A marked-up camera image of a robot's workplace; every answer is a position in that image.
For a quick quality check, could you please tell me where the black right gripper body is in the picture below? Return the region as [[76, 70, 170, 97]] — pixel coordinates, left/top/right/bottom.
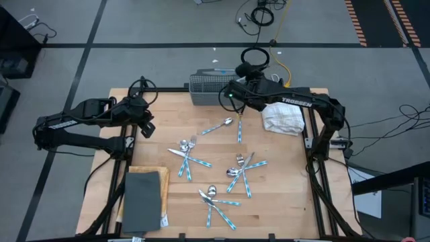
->
[[224, 80, 259, 112]]

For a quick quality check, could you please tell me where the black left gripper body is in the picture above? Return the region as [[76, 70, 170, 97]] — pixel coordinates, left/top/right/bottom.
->
[[129, 97, 155, 124]]

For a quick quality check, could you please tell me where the teal white handled spoon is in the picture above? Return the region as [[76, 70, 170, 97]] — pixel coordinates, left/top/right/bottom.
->
[[179, 139, 193, 182], [200, 117, 234, 136], [226, 160, 269, 178]]

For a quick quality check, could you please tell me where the knife with striped handle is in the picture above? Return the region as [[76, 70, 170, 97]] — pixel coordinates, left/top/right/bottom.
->
[[236, 153, 253, 199]]

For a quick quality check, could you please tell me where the fork with teal handle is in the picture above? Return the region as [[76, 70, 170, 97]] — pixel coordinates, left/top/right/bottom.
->
[[206, 184, 218, 229]]

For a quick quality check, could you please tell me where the spoon with teal handle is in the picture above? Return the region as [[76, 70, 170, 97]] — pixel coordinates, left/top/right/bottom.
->
[[198, 188, 238, 231]]

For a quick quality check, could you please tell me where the grey mesh cutlery basket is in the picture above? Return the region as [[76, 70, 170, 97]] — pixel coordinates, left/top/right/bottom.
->
[[188, 68, 248, 107]]

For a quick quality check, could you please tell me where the white folded towel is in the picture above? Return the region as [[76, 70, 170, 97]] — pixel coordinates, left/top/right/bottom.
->
[[261, 102, 306, 137]]

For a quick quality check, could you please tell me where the folded yellow cloth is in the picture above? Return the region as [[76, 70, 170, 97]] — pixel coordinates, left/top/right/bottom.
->
[[116, 165, 171, 223]]

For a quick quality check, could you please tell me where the dark grey cloth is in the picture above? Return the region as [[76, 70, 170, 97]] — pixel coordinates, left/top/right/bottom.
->
[[121, 171, 163, 234]]

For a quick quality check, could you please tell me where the black floor box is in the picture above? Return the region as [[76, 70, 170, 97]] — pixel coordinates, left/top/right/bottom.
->
[[0, 83, 21, 135]]

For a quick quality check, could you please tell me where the black cabinet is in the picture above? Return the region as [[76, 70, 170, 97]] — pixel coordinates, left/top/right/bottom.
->
[[0, 6, 43, 80]]

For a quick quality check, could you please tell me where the white paper sheet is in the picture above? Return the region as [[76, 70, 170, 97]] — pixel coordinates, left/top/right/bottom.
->
[[348, 167, 383, 219]]

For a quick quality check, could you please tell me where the black desk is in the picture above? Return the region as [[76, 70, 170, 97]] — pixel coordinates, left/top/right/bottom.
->
[[351, 161, 430, 242]]

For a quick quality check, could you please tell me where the dark computer case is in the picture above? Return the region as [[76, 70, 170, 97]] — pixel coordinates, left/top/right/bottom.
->
[[410, 176, 430, 241]]

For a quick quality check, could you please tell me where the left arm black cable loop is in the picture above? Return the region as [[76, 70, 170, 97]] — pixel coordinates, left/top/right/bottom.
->
[[128, 76, 159, 107]]

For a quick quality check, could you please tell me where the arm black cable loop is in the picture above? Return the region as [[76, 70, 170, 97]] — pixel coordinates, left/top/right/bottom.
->
[[128, 76, 159, 107], [241, 46, 270, 68]]

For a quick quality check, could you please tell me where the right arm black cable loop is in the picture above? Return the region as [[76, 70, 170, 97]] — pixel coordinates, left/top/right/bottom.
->
[[241, 46, 270, 68]]

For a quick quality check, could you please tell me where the yellow cable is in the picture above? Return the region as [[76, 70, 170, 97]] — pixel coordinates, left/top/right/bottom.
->
[[268, 0, 292, 88]]

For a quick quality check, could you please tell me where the coiled black floor cable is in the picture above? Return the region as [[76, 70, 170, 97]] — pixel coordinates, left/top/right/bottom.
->
[[250, 6, 275, 27]]

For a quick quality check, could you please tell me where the black floor cable bundle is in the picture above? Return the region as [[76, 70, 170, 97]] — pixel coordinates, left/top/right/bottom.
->
[[349, 104, 430, 157]]

